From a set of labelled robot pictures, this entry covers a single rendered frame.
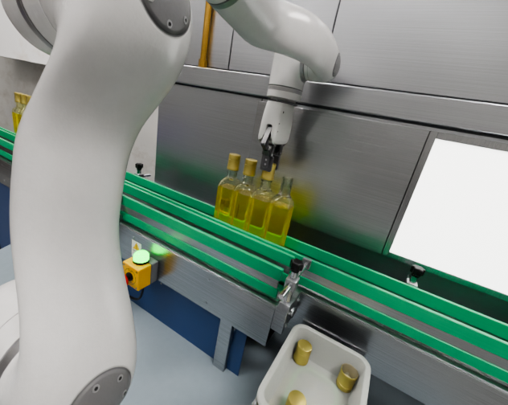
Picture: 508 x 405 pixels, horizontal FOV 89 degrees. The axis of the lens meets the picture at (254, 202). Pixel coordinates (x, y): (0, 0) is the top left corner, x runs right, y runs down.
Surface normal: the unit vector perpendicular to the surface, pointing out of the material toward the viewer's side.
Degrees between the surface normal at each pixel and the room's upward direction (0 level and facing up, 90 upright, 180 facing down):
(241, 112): 90
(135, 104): 124
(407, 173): 90
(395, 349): 90
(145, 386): 0
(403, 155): 90
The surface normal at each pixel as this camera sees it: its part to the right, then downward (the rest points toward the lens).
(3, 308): -0.13, -0.75
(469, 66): -0.48, 0.21
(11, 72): -0.06, 0.33
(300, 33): 0.19, 0.23
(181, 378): 0.18, -0.93
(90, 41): 0.21, 0.60
